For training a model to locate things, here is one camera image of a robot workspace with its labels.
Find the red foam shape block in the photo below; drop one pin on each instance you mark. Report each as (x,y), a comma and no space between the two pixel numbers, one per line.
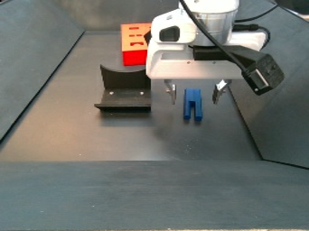
(132,43)

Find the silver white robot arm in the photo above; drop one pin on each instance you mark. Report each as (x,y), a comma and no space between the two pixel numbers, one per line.
(189,4)

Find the black curved fixture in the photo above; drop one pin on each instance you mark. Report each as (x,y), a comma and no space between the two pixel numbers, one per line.
(127,91)

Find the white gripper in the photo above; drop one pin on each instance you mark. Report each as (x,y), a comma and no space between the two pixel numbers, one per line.
(175,35)

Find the blue square-circle object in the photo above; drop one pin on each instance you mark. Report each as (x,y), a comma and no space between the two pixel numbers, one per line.
(193,104)

